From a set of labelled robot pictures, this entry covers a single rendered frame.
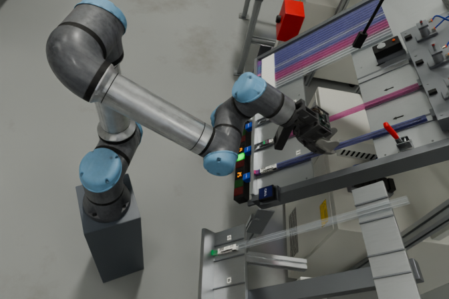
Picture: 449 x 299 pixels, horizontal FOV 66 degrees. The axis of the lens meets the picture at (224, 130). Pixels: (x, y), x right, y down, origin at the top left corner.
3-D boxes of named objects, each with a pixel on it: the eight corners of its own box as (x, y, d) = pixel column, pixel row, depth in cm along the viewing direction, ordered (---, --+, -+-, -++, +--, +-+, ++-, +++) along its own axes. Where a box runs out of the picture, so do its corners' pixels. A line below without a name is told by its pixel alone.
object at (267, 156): (260, 199, 108) (255, 195, 106) (262, 65, 150) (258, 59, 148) (317, 183, 98) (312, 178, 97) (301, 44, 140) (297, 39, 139)
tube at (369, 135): (256, 175, 111) (254, 174, 110) (256, 172, 112) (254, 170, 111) (427, 121, 86) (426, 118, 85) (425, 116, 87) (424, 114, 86)
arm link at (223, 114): (202, 135, 89) (228, 115, 81) (211, 105, 96) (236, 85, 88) (225, 150, 91) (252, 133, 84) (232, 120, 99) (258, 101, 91)
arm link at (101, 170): (77, 198, 104) (68, 175, 94) (96, 163, 113) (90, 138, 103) (115, 208, 104) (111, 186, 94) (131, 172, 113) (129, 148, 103)
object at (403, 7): (384, 169, 91) (377, 160, 88) (347, 27, 133) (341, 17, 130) (542, 126, 74) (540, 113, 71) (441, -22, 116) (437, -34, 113)
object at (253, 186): (262, 204, 110) (249, 194, 106) (262, 69, 152) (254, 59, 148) (265, 203, 110) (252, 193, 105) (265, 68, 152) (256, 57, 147)
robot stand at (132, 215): (103, 283, 150) (83, 234, 108) (95, 245, 159) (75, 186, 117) (143, 269, 156) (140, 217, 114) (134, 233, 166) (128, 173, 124)
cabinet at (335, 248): (283, 281, 163) (337, 229, 115) (279, 160, 207) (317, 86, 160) (412, 298, 168) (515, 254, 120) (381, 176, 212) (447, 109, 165)
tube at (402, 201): (214, 256, 93) (212, 255, 92) (214, 251, 94) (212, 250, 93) (410, 203, 68) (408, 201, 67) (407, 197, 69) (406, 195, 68)
